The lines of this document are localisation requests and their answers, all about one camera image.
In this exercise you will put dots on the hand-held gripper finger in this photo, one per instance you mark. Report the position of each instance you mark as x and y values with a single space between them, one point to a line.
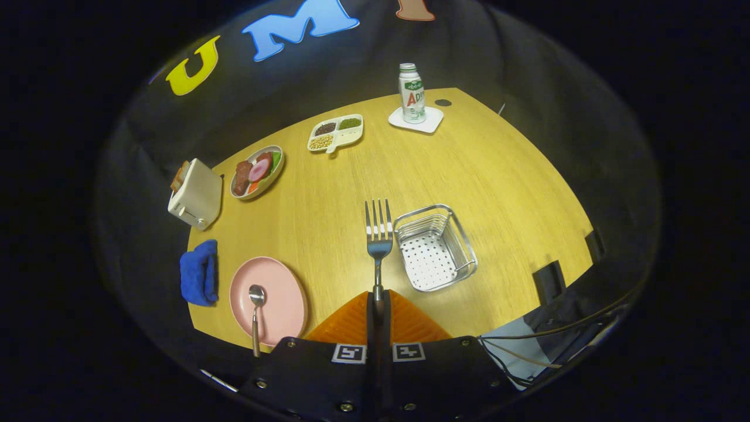
385 351
373 351

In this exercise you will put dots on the metal fork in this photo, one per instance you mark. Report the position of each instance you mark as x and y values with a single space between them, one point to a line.
379 246

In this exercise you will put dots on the metal spoon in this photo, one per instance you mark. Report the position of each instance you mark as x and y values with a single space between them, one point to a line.
256 295

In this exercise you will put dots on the pink plate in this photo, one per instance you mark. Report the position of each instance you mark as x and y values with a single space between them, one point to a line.
284 293

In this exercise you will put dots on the black table clamp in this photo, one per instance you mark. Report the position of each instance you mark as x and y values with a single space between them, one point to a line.
549 282
595 246

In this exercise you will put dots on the blue towel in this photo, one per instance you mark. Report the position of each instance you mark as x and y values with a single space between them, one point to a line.
196 275

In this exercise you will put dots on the white oval food plate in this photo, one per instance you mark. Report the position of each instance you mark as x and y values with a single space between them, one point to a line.
275 179

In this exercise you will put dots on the orange carrot piece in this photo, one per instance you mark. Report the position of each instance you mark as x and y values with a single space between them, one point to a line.
252 187

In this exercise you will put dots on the green lettuce leaf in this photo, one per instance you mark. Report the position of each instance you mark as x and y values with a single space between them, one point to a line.
276 161

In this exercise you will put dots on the pink ham slice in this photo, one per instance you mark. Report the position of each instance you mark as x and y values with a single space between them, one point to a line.
259 170

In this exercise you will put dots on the white divided bean dish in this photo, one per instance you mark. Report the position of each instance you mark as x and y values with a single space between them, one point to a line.
348 136

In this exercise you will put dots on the brown meat piece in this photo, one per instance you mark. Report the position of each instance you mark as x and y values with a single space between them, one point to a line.
242 179

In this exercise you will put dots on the white toaster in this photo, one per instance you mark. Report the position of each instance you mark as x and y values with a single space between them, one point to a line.
196 196

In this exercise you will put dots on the white square coaster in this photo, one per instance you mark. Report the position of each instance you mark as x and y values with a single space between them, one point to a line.
432 120

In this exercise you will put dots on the white drink bottle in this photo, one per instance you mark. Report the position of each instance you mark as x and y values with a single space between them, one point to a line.
412 99

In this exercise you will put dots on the toast slices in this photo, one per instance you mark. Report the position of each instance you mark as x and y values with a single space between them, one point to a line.
179 176

